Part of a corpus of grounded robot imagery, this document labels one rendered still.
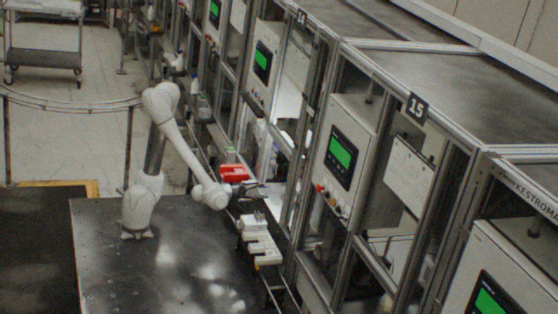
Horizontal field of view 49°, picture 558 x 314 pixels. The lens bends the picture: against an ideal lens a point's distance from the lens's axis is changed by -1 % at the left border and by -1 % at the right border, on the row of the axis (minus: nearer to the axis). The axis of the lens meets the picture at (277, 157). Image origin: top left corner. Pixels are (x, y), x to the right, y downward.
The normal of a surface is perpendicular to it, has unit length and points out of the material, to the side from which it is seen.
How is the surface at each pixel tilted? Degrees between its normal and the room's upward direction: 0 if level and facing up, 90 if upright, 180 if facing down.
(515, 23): 90
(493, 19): 90
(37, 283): 0
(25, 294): 0
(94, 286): 0
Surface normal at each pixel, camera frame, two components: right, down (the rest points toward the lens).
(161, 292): 0.16, -0.88
